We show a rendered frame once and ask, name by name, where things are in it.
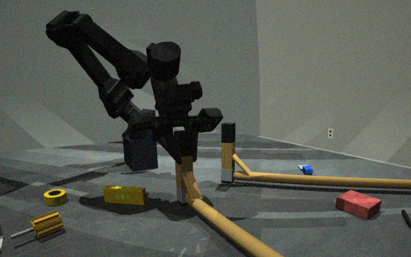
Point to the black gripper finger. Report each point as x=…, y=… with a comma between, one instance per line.
x=163, y=134
x=195, y=128

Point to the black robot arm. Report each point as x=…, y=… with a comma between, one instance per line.
x=76, y=32

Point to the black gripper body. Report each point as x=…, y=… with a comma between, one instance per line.
x=139, y=123

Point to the yellow ring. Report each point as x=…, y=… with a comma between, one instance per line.
x=55, y=197

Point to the red rectangular block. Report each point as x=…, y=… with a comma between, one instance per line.
x=358, y=204

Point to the yellow rectangular block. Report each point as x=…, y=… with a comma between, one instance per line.
x=125, y=195

